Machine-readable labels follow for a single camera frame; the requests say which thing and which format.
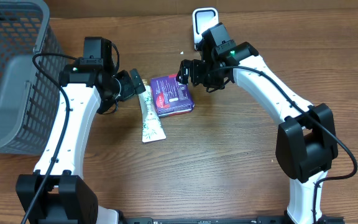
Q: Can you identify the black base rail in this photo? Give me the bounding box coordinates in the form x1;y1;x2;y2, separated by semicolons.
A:
119;215;346;224

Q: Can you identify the white tube item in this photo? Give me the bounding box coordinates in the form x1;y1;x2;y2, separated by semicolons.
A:
139;79;166;143

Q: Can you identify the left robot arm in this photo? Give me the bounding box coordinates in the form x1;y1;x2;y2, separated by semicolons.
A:
16;37;145;223

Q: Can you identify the dark grey plastic basket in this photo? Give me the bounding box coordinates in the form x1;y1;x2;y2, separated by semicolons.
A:
0;0;68;154

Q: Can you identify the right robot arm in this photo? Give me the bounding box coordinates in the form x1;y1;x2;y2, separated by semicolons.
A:
177;22;338;223

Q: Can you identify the purple red pad package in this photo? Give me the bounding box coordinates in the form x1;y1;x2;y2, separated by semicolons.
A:
150;74;195;117

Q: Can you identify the white barcode scanner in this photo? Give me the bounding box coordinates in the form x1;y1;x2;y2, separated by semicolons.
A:
192;7;219;50

